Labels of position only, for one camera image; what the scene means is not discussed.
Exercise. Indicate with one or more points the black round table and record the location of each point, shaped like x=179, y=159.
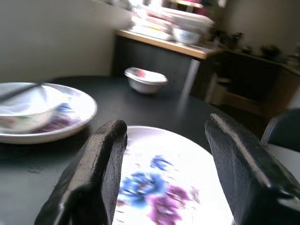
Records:
x=140, y=107

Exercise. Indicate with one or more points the dark chair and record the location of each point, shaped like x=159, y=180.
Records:
x=286, y=131

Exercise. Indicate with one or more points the small white floral bowl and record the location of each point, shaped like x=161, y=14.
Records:
x=146, y=82

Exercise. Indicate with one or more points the white floral plate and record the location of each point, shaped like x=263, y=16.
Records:
x=79, y=110
x=164, y=164

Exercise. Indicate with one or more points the dark wooden sideboard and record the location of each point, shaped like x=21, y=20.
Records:
x=253, y=77

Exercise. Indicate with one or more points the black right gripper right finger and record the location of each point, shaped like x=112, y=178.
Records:
x=248, y=178

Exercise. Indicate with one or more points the dark chopstick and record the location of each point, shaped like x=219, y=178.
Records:
x=21, y=90
x=16, y=94

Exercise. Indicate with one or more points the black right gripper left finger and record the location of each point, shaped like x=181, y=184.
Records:
x=93, y=178

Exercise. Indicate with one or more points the white bowl blue print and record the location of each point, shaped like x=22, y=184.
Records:
x=187, y=36

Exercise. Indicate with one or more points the stack of white dishes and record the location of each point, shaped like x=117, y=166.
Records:
x=159, y=21

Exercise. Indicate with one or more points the dark cabinet with wooden top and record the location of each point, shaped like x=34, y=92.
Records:
x=150, y=58

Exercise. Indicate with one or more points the white bin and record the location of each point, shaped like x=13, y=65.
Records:
x=219, y=92

